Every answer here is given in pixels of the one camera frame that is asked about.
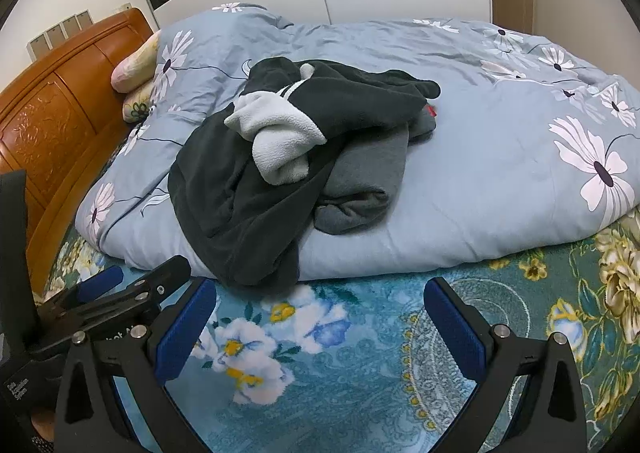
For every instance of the cream pillow green flower print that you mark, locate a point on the cream pillow green flower print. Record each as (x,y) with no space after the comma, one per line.
(137,105)

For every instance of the pink floral pillow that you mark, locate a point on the pink floral pillow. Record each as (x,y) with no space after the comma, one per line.
(135,63)

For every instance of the dark fleece jacket white lining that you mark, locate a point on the dark fleece jacket white lining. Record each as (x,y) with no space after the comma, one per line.
(235,193)

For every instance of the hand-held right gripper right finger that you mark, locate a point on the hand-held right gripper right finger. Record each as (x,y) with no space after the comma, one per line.
(454,328)

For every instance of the grey fleece garment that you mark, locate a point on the grey fleece garment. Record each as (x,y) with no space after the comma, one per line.
(365,168)

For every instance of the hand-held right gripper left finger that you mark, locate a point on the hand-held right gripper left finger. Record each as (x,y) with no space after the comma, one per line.
(184,328)

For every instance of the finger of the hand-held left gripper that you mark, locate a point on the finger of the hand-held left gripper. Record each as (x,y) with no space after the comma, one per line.
(102,280)
(160,280)

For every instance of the light blue floral duvet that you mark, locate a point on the light blue floral duvet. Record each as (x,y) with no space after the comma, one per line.
(475,158)

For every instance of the wooden carved headboard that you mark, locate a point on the wooden carved headboard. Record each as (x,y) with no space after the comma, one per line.
(60,108)

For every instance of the teal floral blanket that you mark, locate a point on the teal floral blanket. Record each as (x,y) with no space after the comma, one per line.
(350,383)

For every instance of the grey wall switch plate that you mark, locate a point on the grey wall switch plate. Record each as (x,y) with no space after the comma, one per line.
(38,47)
(85,19)
(55,37)
(71,28)

